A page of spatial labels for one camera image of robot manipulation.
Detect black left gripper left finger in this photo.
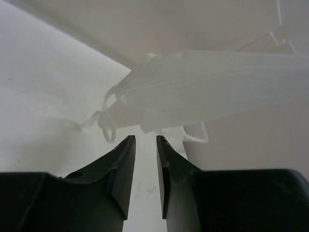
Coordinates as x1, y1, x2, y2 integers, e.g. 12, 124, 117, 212
0, 135, 136, 232

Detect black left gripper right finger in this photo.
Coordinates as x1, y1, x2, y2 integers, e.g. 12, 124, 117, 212
156, 135, 309, 232

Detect white tank top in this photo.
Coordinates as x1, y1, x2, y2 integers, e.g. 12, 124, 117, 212
74, 51, 309, 143

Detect white plastic basket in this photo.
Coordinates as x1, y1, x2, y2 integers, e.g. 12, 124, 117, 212
160, 122, 209, 143

